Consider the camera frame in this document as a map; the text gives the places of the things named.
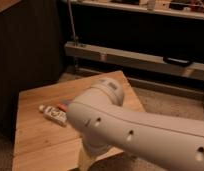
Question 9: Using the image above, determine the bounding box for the metal vertical pole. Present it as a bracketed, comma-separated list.
[67, 0, 78, 46]

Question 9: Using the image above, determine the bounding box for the upper wooden shelf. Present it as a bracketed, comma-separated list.
[72, 0, 204, 20]

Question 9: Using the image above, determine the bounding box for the long metal case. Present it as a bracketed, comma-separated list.
[64, 42, 204, 81]

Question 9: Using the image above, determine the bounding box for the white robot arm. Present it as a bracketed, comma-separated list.
[67, 78, 204, 171]

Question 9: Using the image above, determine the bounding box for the wooden table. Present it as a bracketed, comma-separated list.
[12, 71, 144, 171]

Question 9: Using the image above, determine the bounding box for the yellow sponge block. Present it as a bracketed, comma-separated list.
[78, 147, 96, 171]

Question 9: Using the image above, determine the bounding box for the orange small box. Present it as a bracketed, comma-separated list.
[57, 103, 68, 112]

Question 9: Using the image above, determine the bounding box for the white tube with label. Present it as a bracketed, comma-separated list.
[39, 105, 67, 126]

